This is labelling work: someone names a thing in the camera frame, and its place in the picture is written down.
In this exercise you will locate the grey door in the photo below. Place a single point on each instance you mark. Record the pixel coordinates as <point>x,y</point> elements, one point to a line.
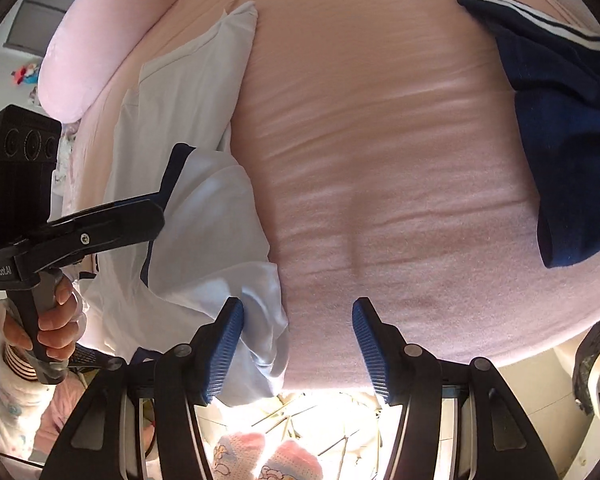
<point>35,20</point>

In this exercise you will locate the pink pillow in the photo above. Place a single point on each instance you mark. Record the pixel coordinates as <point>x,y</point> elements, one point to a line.
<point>90,50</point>

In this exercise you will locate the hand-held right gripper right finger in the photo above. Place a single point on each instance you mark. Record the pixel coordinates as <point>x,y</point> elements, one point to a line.
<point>372,355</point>

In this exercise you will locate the pink sheet bed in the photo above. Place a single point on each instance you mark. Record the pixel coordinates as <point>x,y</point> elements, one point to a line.
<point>380,160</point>

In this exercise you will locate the crumpled clothes pile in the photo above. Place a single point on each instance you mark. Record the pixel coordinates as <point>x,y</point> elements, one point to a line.
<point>67,160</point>

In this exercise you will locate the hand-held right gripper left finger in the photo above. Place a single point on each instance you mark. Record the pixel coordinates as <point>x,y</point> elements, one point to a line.
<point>225,350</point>

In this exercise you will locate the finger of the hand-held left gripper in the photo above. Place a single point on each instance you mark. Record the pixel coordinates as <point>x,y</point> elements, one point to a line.
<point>110,225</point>

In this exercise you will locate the person's left forearm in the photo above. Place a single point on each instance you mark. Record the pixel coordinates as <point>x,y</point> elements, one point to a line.
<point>10,400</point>

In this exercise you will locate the pink fuzzy cartoon slipper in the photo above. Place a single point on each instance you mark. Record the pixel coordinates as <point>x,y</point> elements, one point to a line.
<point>237,457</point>
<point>292,462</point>

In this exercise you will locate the trash bin with black liner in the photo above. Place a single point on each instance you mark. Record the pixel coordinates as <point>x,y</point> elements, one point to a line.
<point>587,360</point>

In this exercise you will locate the person's left hand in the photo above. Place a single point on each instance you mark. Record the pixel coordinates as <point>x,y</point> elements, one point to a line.
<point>60,330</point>

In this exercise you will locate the navy garment with white stripes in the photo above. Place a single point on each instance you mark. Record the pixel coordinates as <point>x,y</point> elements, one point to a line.
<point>570,135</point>

